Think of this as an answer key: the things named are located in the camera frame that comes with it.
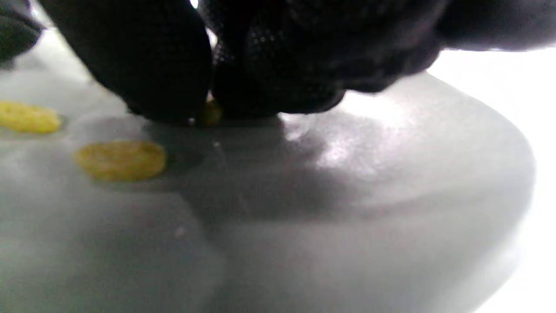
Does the person's left hand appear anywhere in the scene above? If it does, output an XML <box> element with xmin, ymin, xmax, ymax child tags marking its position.
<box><xmin>0</xmin><ymin>0</ymin><xmax>45</xmax><ymax>62</ymax></box>

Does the person's right hand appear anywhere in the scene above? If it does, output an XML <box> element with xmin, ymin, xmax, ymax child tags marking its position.
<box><xmin>37</xmin><ymin>0</ymin><xmax>556</xmax><ymax>124</ymax></box>

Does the yellow raisin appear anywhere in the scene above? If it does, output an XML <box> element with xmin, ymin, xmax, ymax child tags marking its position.
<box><xmin>0</xmin><ymin>101</ymin><xmax>62</xmax><ymax>134</ymax></box>
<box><xmin>75</xmin><ymin>140</ymin><xmax>167</xmax><ymax>182</ymax></box>
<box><xmin>198</xmin><ymin>101</ymin><xmax>223</xmax><ymax>127</ymax></box>

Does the grey plate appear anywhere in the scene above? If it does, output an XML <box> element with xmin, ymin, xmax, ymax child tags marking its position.
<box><xmin>0</xmin><ymin>26</ymin><xmax>537</xmax><ymax>313</ymax></box>

